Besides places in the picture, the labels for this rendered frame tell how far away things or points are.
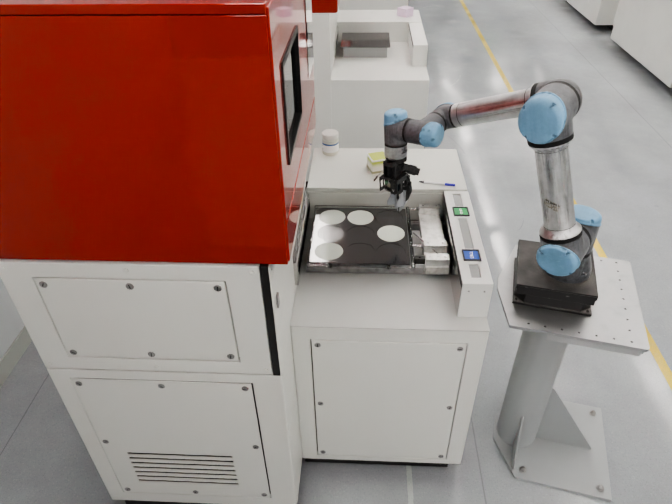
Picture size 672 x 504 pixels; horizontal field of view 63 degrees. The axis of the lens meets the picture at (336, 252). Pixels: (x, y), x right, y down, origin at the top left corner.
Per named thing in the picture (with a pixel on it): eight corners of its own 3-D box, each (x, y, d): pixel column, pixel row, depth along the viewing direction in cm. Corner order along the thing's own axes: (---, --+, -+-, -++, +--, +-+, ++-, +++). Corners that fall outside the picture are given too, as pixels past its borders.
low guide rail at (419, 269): (306, 272, 194) (305, 265, 192) (306, 268, 196) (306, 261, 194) (447, 275, 192) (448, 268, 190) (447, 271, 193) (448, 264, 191)
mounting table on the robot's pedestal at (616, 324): (619, 288, 204) (630, 261, 196) (636, 379, 170) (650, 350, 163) (495, 269, 215) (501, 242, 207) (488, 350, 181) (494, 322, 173)
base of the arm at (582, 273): (589, 257, 183) (597, 234, 177) (591, 287, 172) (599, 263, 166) (542, 250, 187) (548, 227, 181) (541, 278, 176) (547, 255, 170)
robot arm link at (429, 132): (450, 115, 169) (419, 110, 175) (433, 129, 162) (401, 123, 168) (450, 138, 173) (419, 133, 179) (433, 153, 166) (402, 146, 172)
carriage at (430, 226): (425, 274, 188) (425, 267, 186) (417, 215, 217) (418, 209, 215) (448, 274, 187) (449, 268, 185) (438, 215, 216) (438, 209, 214)
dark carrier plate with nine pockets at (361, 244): (309, 263, 186) (309, 261, 186) (317, 208, 214) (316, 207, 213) (410, 265, 185) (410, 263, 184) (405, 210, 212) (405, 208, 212)
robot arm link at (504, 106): (589, 63, 147) (435, 97, 181) (575, 76, 141) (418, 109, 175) (596, 104, 152) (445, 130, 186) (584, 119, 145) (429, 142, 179)
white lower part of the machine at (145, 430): (116, 512, 210) (43, 370, 160) (176, 351, 275) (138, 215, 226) (299, 519, 206) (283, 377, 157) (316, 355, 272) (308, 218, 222)
